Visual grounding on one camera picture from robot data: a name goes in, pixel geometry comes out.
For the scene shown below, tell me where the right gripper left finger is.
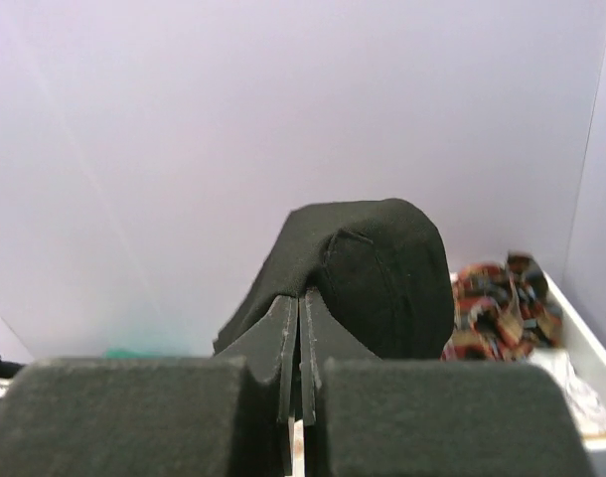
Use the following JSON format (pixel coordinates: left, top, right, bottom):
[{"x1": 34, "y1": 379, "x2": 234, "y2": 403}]
[{"x1": 0, "y1": 296, "x2": 298, "y2": 476}]

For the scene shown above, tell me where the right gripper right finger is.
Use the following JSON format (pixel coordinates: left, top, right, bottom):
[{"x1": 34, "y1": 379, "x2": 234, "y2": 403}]
[{"x1": 299, "y1": 289, "x2": 595, "y2": 476}]

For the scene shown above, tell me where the black long sleeve shirt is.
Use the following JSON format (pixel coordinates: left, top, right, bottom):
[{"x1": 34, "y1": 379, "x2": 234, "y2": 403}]
[{"x1": 214, "y1": 199, "x2": 455, "y2": 360}]

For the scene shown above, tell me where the green t-shirt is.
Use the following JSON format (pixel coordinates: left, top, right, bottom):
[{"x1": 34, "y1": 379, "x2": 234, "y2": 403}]
[{"x1": 101, "y1": 337, "x2": 205, "y2": 360}]

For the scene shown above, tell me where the red plaid shirt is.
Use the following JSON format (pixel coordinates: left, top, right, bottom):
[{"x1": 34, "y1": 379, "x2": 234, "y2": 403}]
[{"x1": 441, "y1": 252, "x2": 563, "y2": 362}]

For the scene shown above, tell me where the white garment in bin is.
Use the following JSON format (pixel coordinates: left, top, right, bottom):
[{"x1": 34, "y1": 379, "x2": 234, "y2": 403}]
[{"x1": 529, "y1": 349, "x2": 606, "y2": 439}]

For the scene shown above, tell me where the white plastic bin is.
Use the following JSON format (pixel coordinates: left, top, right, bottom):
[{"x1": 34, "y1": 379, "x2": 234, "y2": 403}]
[{"x1": 449, "y1": 267, "x2": 606, "y2": 477}]

